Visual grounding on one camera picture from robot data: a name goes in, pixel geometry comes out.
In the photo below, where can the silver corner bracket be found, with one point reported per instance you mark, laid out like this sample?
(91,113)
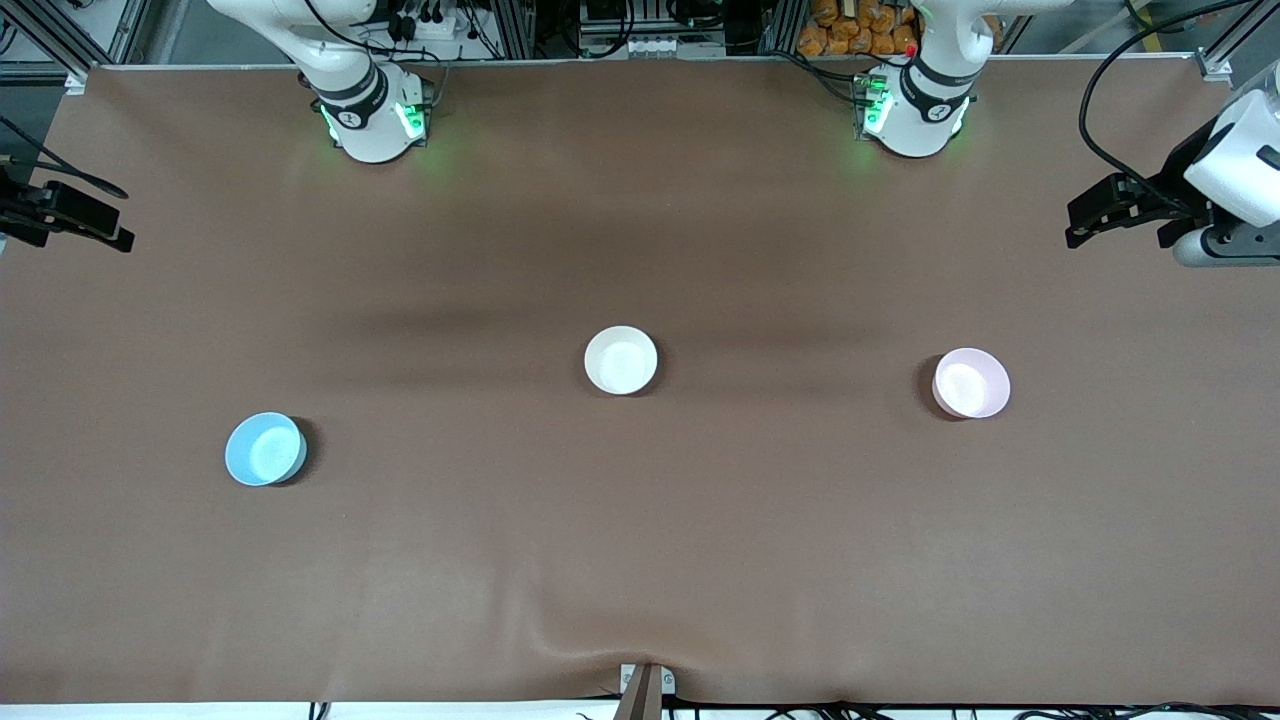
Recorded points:
(1215,67)
(76,80)

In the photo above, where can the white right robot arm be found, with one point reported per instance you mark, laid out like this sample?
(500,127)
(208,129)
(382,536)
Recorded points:
(368,125)

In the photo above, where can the white terminal block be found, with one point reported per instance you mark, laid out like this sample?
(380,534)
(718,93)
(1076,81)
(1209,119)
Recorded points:
(672,47)

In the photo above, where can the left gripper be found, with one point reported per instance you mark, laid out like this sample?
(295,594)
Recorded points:
(1177,173)

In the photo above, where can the white bowl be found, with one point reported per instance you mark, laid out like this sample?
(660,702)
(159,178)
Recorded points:
(621,360)

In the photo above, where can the brown camera post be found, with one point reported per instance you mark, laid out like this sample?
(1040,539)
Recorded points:
(640,700)

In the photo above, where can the aluminium frame profile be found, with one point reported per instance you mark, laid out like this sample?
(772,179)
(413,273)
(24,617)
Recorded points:
(782,26)
(1232,35)
(55,38)
(515,28)

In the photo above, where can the orange items box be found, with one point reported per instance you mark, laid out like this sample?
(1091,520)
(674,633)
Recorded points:
(855,30)

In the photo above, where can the pink bowl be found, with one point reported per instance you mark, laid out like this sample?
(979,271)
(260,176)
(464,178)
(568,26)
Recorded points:
(970,383)

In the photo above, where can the grey metal mounting bracket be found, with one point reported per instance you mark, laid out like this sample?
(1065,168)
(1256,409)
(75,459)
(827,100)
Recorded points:
(667,681)

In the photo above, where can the brown table mat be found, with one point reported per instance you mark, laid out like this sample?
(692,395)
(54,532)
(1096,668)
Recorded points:
(640,560)

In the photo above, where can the blue bowl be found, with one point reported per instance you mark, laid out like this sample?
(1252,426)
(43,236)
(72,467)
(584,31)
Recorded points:
(263,450)

